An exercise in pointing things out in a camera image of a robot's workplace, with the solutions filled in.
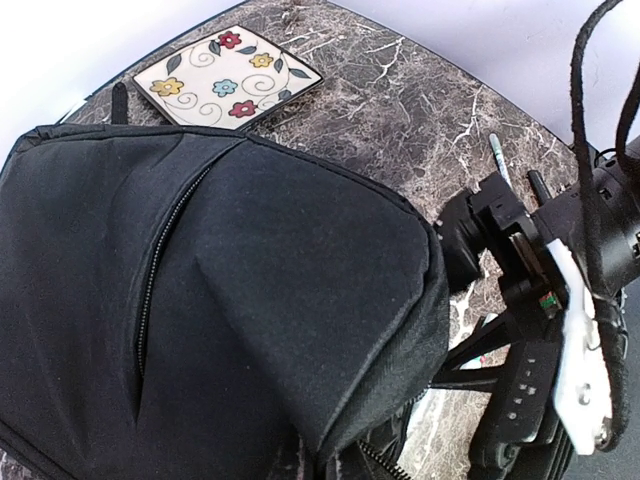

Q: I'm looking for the thin white green pen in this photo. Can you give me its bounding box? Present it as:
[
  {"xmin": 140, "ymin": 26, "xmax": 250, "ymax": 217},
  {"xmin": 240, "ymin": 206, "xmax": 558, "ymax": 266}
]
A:
[{"xmin": 489, "ymin": 133, "xmax": 512, "ymax": 187}]

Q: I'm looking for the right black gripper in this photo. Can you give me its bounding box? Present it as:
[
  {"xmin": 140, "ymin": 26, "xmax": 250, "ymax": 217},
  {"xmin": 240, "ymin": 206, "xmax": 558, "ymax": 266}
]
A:
[{"xmin": 429, "ymin": 173, "xmax": 569, "ymax": 393}]

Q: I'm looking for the pink black highlighter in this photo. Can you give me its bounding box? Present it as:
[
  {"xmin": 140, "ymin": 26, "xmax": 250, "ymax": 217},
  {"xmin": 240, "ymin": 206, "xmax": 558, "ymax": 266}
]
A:
[{"xmin": 527, "ymin": 170, "xmax": 552, "ymax": 206}]

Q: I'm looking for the floral square plate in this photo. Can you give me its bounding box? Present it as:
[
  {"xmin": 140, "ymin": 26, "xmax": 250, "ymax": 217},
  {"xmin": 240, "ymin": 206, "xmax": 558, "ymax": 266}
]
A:
[{"xmin": 133, "ymin": 25, "xmax": 323, "ymax": 130}]

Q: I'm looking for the black student bag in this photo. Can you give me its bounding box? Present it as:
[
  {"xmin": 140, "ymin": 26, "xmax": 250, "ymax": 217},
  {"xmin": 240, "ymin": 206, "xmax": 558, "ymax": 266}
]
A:
[{"xmin": 0, "ymin": 82, "xmax": 451, "ymax": 480}]

